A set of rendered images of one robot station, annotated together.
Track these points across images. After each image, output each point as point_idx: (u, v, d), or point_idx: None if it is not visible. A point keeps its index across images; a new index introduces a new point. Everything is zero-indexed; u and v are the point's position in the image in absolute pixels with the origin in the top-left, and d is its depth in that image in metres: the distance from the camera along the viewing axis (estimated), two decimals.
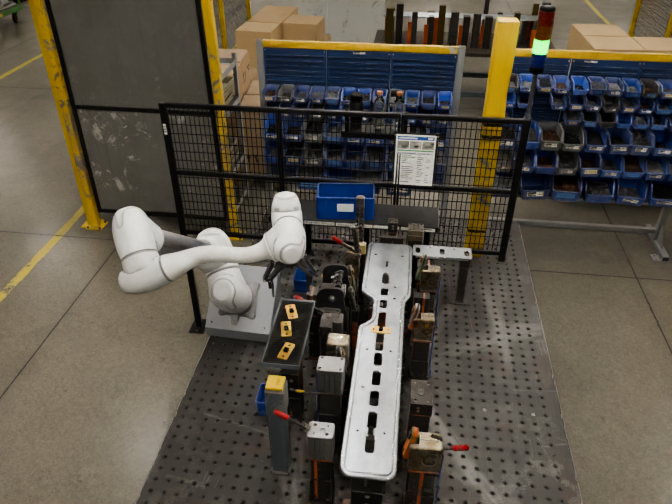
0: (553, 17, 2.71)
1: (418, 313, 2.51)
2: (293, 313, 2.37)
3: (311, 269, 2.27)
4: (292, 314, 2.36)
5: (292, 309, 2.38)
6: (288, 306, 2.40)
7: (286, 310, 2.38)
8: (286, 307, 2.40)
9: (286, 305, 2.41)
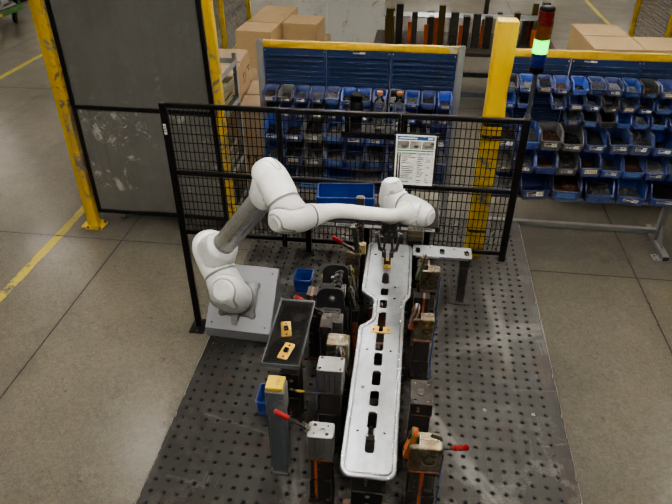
0: (553, 17, 2.71)
1: (418, 313, 2.51)
2: (388, 265, 2.89)
3: (396, 246, 2.83)
4: (387, 265, 2.89)
5: (388, 261, 2.90)
6: (386, 258, 2.93)
7: (383, 261, 2.92)
8: None
9: (385, 258, 2.94)
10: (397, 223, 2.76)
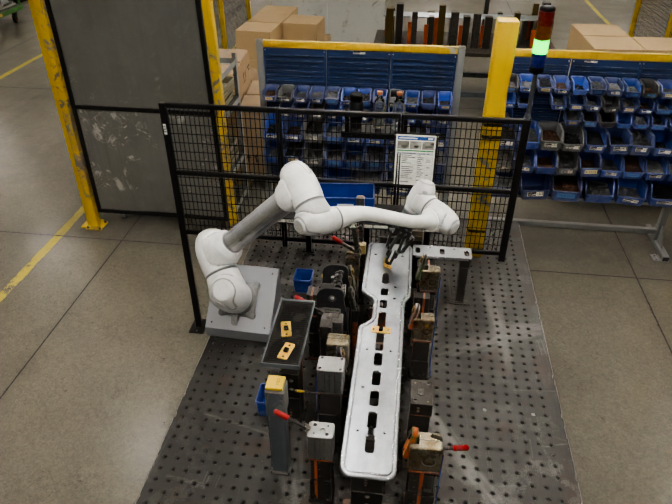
0: (553, 17, 2.71)
1: (418, 313, 2.51)
2: (388, 265, 2.89)
3: (404, 248, 2.85)
4: (387, 265, 2.89)
5: (389, 262, 2.90)
6: (386, 259, 2.94)
7: (383, 260, 2.91)
8: (384, 259, 2.93)
9: (385, 258, 2.94)
10: None
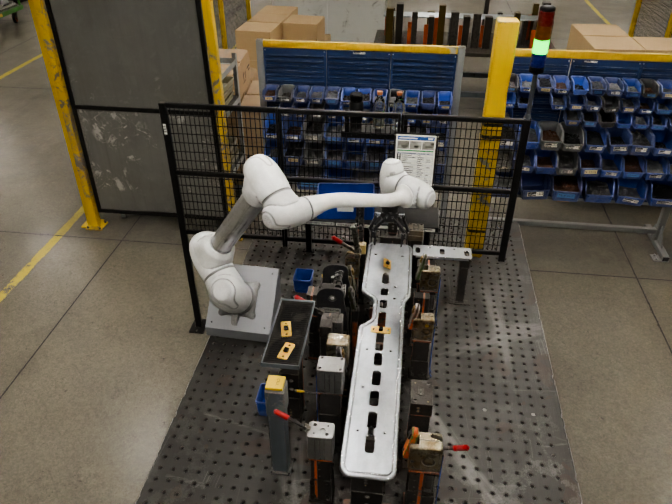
0: (553, 17, 2.71)
1: (418, 313, 2.51)
2: (388, 265, 2.89)
3: (405, 228, 2.77)
4: (387, 265, 2.89)
5: (389, 262, 2.90)
6: (386, 259, 2.93)
7: (383, 260, 2.91)
8: (384, 259, 2.93)
9: (385, 258, 2.94)
10: (398, 206, 2.71)
